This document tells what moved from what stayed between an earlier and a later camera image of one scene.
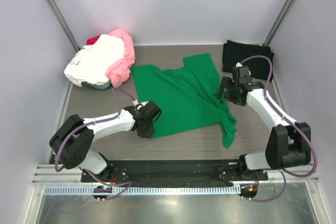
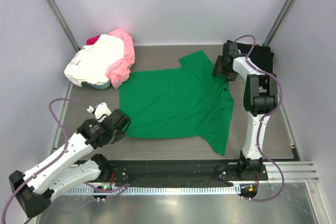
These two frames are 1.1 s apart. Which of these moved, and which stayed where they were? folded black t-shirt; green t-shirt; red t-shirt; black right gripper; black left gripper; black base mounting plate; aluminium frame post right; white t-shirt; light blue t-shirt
Moved: green t-shirt; black right gripper; black left gripper
Stayed: white t-shirt; red t-shirt; aluminium frame post right; black base mounting plate; light blue t-shirt; folded black t-shirt
